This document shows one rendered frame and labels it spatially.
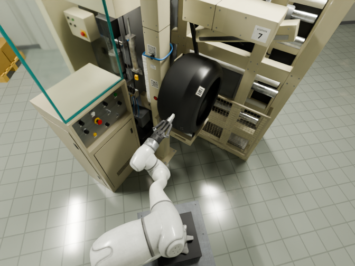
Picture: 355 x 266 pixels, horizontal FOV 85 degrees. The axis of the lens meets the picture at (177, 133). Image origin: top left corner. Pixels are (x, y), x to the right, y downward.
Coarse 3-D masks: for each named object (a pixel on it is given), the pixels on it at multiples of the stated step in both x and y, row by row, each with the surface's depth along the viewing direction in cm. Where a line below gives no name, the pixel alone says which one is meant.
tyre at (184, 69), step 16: (176, 64) 131; (192, 64) 129; (208, 64) 130; (176, 80) 128; (192, 80) 125; (208, 80) 127; (160, 96) 135; (176, 96) 128; (192, 96) 125; (208, 96) 178; (160, 112) 142; (176, 112) 133; (192, 112) 130; (208, 112) 170; (176, 128) 148; (192, 128) 145
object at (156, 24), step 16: (144, 0) 110; (160, 0) 108; (144, 16) 118; (160, 16) 115; (144, 32) 126; (160, 32) 122; (160, 48) 130; (160, 64) 139; (160, 80) 151; (160, 144) 229
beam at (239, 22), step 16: (192, 0) 122; (208, 0) 119; (224, 0) 120; (240, 0) 121; (256, 0) 122; (192, 16) 129; (208, 16) 123; (224, 16) 118; (240, 16) 113; (256, 16) 109; (272, 16) 109; (224, 32) 125; (240, 32) 119; (272, 32) 110
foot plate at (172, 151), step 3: (171, 150) 261; (174, 150) 260; (171, 153) 258; (174, 153) 259; (156, 156) 255; (159, 156) 255; (168, 156) 255; (171, 156) 256; (159, 159) 252; (162, 159) 252; (165, 159) 253; (168, 159) 253; (162, 162) 250; (165, 162) 249; (168, 162) 250; (165, 165) 248
